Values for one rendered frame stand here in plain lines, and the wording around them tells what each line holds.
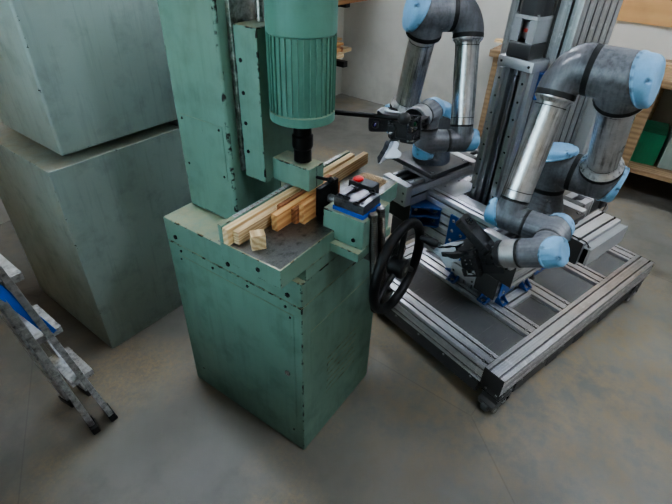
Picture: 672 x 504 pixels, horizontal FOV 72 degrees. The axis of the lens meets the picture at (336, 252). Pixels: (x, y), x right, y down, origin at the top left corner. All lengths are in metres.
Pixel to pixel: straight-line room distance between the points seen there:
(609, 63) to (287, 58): 0.73
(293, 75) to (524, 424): 1.57
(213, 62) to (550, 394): 1.81
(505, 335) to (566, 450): 0.47
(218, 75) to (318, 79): 0.28
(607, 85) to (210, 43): 0.95
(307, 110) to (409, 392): 1.28
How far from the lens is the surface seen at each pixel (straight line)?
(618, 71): 1.26
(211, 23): 1.32
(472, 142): 1.65
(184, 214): 1.61
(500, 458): 1.99
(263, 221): 1.29
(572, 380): 2.35
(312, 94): 1.22
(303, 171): 1.33
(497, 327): 2.13
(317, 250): 1.26
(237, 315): 1.58
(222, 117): 1.38
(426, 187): 1.92
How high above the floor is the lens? 1.62
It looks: 36 degrees down
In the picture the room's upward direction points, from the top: 2 degrees clockwise
